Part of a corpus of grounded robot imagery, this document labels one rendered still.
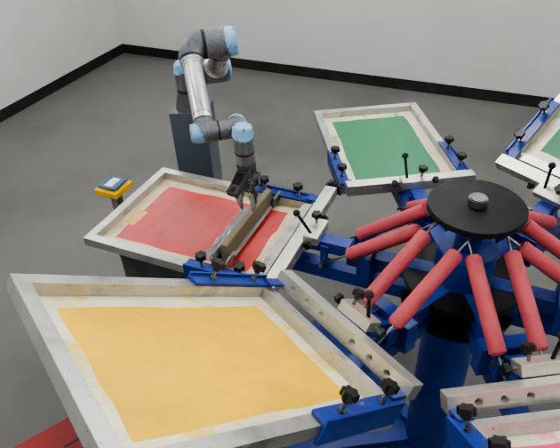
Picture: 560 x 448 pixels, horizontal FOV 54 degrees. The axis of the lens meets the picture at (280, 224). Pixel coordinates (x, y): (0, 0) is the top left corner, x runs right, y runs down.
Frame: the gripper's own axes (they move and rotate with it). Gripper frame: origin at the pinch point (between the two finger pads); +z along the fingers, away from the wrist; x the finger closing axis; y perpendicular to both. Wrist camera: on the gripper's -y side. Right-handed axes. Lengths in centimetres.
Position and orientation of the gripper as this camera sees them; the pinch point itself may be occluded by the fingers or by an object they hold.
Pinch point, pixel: (246, 208)
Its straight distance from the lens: 217.9
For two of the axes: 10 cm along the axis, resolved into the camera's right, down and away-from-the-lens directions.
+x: -9.2, -2.1, 3.4
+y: 4.0, -5.7, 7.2
